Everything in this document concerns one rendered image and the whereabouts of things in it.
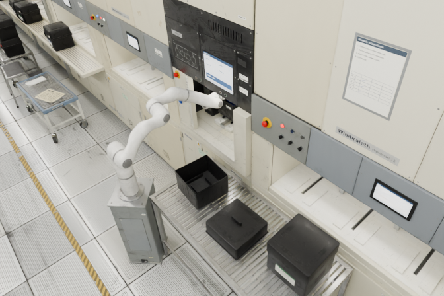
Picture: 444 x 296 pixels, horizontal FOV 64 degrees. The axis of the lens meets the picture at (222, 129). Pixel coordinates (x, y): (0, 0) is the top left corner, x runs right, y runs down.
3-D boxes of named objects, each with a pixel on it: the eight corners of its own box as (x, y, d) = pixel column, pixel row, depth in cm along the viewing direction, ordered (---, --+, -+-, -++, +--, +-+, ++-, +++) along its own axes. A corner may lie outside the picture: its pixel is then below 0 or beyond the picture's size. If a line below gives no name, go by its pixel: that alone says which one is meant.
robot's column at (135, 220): (129, 263, 299) (106, 205, 251) (137, 234, 320) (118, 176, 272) (161, 264, 296) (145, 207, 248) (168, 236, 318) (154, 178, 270)
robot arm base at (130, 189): (114, 201, 254) (108, 183, 242) (122, 181, 268) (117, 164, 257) (140, 201, 252) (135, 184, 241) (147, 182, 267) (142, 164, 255)
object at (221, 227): (205, 230, 231) (203, 219, 223) (236, 205, 246) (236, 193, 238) (236, 261, 213) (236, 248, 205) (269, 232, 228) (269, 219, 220)
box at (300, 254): (264, 265, 210) (265, 242, 194) (295, 237, 225) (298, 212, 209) (303, 301, 193) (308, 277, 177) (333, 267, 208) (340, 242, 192)
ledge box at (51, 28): (47, 45, 454) (39, 25, 437) (69, 38, 467) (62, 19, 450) (54, 53, 435) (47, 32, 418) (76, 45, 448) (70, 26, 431)
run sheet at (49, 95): (32, 98, 421) (32, 96, 420) (48, 88, 437) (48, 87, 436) (51, 104, 409) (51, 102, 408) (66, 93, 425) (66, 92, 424)
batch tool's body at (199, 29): (185, 189, 359) (154, -5, 237) (252, 147, 406) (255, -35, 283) (245, 246, 306) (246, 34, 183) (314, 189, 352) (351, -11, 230)
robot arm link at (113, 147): (121, 182, 242) (113, 157, 227) (110, 168, 254) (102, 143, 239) (137, 174, 248) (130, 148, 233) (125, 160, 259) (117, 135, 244)
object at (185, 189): (208, 170, 274) (206, 154, 263) (229, 191, 256) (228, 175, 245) (177, 186, 262) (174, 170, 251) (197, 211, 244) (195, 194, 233)
